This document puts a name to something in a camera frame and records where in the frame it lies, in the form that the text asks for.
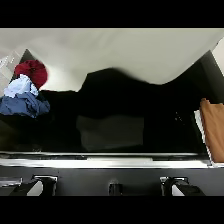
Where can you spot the silver frame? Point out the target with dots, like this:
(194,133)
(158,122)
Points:
(100,163)

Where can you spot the light blue garment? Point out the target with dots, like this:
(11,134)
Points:
(20,86)

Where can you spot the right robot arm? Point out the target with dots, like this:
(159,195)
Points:
(180,188)

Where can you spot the white garment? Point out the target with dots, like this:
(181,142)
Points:
(200,125)
(126,50)

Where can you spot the orange-brown garment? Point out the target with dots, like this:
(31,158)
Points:
(215,126)

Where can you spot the white folded garment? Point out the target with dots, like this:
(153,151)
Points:
(200,125)

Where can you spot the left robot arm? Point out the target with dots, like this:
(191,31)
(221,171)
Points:
(46,186)

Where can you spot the red garment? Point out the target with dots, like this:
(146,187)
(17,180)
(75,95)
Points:
(32,70)

